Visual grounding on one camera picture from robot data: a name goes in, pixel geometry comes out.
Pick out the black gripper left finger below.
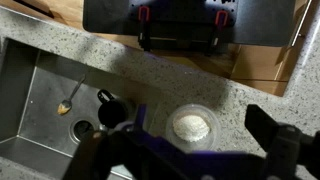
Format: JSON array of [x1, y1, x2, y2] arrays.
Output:
[[63, 131, 187, 180]]

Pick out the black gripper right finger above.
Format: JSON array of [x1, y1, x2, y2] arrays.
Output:
[[245, 104, 320, 180]]

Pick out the black mug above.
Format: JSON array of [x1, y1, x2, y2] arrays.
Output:
[[97, 89, 128, 129]]

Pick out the metal spoon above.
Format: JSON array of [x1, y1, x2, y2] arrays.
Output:
[[57, 75, 86, 115]]

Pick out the stainless steel sink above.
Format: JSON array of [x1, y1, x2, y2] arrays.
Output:
[[0, 37, 161, 180]]

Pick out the lower wooden cabinet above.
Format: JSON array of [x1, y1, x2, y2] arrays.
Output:
[[0, 0, 311, 98]]

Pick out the red-handled clamp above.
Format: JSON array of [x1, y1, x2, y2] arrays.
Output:
[[138, 6, 150, 51], [206, 10, 228, 56]]

